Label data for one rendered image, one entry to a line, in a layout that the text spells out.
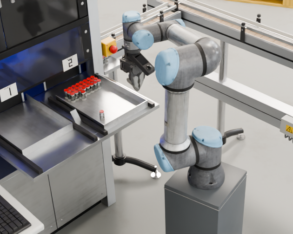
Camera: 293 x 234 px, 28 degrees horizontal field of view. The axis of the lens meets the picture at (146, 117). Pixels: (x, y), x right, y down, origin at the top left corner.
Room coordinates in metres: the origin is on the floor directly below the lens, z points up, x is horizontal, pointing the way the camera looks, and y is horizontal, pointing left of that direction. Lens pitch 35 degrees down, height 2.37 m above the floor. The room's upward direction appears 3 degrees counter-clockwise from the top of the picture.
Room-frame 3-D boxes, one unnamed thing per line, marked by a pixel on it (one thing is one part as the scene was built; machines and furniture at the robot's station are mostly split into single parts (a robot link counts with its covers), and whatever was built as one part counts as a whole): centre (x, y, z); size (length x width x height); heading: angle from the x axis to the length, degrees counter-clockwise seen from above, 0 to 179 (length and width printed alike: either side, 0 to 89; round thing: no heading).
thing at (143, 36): (2.07, -0.01, 1.30); 0.11 x 0.11 x 0.08; 20
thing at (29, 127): (2.07, 0.53, 0.90); 0.34 x 0.26 x 0.04; 43
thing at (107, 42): (2.56, 0.18, 1.00); 0.08 x 0.07 x 0.07; 43
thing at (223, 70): (2.91, -0.46, 0.46); 0.09 x 0.09 x 0.77; 43
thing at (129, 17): (2.15, 0.04, 1.30); 0.09 x 0.08 x 0.11; 20
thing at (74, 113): (2.04, 0.27, 0.91); 0.14 x 0.03 x 0.06; 44
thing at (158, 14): (2.86, 0.07, 0.92); 0.69 x 0.15 x 0.16; 133
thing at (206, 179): (1.79, -0.23, 0.84); 0.15 x 0.15 x 0.10
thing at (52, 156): (2.14, 0.36, 0.87); 0.70 x 0.48 x 0.02; 133
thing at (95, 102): (2.22, 0.20, 0.90); 0.34 x 0.26 x 0.04; 43
